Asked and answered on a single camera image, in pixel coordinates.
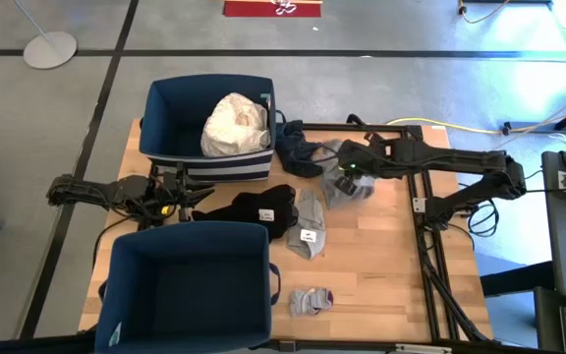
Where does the large grey garment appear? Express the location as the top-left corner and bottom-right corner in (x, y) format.
(311, 139), (378, 211)

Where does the navy white striped fabric bin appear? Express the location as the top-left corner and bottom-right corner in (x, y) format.
(93, 219), (283, 354)
(139, 73), (278, 183)

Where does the navy blue garment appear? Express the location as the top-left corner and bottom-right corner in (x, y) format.
(274, 119), (324, 179)

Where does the yellow cable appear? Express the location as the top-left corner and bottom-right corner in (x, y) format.
(385, 95), (566, 137)

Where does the white round floor stand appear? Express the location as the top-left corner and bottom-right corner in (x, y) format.
(13, 0), (79, 71)

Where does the black aluminium table frame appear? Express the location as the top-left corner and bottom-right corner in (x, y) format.
(262, 113), (494, 354)

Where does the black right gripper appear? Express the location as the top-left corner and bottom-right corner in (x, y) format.
(334, 139), (388, 195)

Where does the black garment with white label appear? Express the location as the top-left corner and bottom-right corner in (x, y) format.
(191, 183), (300, 243)

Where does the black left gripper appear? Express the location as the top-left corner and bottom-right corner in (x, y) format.
(138, 161), (216, 230)

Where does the light grey garment with label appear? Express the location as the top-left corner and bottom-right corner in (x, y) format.
(285, 188), (328, 262)

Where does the grey purple sock pair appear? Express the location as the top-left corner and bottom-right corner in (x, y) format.
(288, 286), (336, 319)

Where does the large white lace garment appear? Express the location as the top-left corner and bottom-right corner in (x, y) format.
(199, 91), (272, 158)

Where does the tan floor cable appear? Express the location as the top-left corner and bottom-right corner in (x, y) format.
(457, 0), (511, 26)

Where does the black cable bundle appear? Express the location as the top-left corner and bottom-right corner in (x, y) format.
(424, 166), (566, 240)

